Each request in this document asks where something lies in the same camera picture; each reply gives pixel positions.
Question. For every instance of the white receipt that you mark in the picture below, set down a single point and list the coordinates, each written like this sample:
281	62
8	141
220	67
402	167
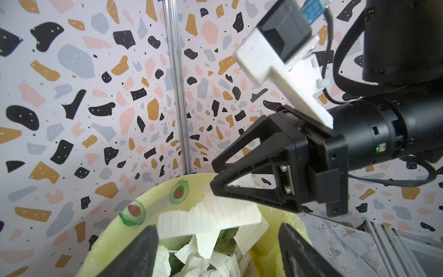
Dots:
207	219

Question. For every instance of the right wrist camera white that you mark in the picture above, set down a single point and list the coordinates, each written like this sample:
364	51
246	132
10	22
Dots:
279	49

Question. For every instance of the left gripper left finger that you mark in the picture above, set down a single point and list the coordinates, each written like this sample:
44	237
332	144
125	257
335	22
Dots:
138	258

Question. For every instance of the paper scraps in bin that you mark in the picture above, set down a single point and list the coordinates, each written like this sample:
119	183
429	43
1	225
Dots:
228	255

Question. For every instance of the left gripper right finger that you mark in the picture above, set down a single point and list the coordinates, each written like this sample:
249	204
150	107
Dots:
299	258

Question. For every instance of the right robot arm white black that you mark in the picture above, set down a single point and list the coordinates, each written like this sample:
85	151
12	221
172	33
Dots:
390	61

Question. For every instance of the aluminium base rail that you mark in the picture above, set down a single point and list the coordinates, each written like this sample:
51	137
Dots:
401	254

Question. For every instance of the yellow-green bin liner bag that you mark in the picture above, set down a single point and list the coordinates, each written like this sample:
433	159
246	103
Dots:
182	194

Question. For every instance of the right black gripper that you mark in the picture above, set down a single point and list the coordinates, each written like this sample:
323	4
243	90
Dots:
267	147

